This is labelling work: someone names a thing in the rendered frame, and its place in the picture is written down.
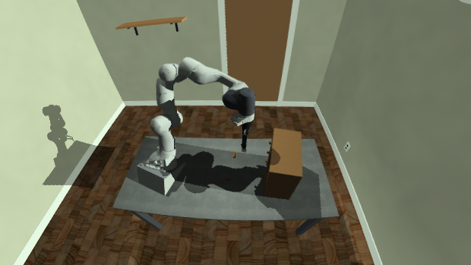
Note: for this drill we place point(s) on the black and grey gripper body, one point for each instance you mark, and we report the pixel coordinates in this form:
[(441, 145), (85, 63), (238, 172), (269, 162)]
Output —
[(246, 125)]

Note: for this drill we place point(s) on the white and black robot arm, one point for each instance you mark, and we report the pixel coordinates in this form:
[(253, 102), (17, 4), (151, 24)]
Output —
[(240, 98)]

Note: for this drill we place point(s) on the brown chest of drawers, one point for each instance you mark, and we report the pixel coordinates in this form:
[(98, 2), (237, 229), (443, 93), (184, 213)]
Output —
[(285, 164)]

